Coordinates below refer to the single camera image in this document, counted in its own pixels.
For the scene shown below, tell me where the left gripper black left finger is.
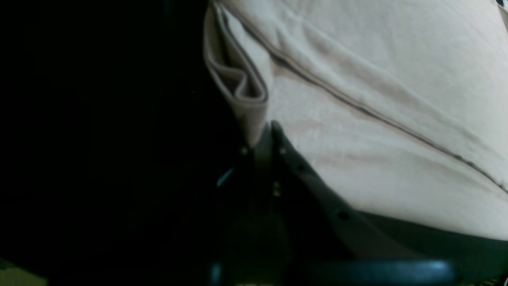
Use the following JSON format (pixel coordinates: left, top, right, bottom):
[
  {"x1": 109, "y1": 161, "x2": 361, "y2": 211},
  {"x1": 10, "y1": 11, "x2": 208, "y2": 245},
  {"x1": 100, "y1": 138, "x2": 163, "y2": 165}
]
[{"x1": 190, "y1": 123, "x2": 291, "y2": 286}]

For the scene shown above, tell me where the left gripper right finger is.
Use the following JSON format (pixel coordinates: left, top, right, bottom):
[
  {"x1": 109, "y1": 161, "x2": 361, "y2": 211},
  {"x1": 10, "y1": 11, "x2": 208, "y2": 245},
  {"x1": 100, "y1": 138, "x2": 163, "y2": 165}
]
[{"x1": 270, "y1": 121, "x2": 457, "y2": 286}]

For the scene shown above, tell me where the black table cloth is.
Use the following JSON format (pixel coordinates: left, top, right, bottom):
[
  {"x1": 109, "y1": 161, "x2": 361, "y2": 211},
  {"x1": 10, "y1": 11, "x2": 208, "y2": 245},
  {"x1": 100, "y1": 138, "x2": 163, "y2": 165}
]
[{"x1": 0, "y1": 0, "x2": 508, "y2": 286}]

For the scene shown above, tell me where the pink T-shirt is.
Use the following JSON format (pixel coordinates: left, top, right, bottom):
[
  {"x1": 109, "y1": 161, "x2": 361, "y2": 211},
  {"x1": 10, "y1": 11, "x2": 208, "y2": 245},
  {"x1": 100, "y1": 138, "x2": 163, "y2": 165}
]
[{"x1": 204, "y1": 0, "x2": 508, "y2": 241}]

